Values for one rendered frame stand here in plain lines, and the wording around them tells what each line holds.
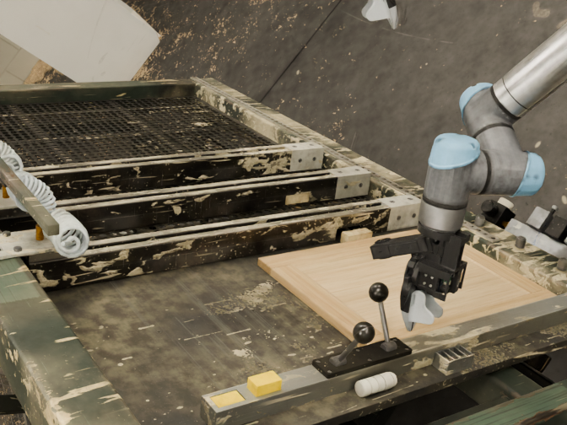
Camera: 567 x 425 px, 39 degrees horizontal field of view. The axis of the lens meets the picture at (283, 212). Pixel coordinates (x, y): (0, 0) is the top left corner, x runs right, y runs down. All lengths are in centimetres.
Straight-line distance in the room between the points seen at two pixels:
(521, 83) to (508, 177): 16
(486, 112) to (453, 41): 239
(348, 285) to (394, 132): 197
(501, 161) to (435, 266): 20
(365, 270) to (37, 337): 82
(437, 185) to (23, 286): 75
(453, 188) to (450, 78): 238
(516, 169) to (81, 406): 77
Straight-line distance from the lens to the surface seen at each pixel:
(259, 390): 133
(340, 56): 418
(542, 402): 147
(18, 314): 142
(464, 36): 377
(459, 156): 128
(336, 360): 142
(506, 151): 136
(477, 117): 141
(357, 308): 169
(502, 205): 228
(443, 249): 136
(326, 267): 184
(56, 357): 130
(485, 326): 168
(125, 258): 172
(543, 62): 137
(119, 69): 552
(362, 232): 201
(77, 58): 541
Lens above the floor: 259
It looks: 42 degrees down
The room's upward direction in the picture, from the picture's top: 57 degrees counter-clockwise
